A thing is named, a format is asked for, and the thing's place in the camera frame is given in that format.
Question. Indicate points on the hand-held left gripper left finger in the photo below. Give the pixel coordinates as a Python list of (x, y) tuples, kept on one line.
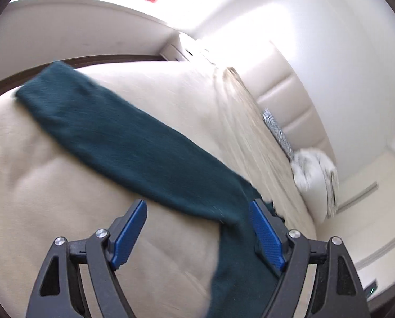
[(128, 238)]

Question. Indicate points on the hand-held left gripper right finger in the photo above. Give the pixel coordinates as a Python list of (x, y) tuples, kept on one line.
[(267, 235)]

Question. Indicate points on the teal knit garment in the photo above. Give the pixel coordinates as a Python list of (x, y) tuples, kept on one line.
[(134, 145)]

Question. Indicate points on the white folded duvet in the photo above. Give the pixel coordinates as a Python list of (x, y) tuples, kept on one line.
[(311, 169)]

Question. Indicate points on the bed with beige sheet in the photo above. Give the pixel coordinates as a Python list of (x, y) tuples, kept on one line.
[(52, 188)]

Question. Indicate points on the white wardrobe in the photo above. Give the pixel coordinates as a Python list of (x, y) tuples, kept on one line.
[(366, 212)]

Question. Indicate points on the zebra print pillow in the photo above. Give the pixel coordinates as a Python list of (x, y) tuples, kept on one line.
[(277, 132)]

